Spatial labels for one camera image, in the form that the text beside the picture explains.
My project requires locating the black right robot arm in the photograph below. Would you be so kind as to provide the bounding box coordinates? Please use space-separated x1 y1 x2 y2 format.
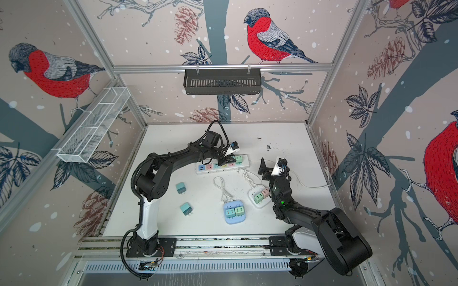
258 158 373 275

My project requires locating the white blue hub cable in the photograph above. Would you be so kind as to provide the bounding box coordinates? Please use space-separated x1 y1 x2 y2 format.
213 176 236 203

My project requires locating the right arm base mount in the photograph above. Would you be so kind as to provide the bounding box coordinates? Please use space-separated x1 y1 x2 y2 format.
266 235 318 257

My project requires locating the black hanging wire basket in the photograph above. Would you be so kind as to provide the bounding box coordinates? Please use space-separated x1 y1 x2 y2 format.
183 69 262 95

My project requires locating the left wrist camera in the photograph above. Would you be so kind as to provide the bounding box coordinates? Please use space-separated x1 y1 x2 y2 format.
224 141 240 156

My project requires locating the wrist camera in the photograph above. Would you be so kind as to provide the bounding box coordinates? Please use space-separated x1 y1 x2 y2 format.
224 141 240 156
271 163 287 176

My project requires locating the pink plug adapter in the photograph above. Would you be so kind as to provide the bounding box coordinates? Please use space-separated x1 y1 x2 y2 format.
261 189 269 198

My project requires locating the blue square socket hub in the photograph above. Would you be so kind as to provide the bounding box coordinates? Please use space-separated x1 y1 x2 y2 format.
223 200 246 225

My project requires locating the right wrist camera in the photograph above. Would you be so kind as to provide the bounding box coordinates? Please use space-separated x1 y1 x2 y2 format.
271 163 287 176

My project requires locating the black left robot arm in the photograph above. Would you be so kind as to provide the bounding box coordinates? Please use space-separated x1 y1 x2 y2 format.
120 120 240 280

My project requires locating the white square socket hub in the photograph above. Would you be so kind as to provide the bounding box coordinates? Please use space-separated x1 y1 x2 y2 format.
248 185 272 209

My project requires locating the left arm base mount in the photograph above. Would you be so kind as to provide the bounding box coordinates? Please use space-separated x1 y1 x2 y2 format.
126 236 177 258

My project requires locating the white hub cable with plug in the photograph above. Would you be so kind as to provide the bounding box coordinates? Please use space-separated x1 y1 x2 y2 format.
237 167 264 189

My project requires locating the white wire mesh shelf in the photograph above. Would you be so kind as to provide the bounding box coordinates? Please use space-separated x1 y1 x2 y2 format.
57 87 131 163

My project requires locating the white multicolour power strip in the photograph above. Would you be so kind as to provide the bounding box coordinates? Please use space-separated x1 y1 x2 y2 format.
195 154 249 175

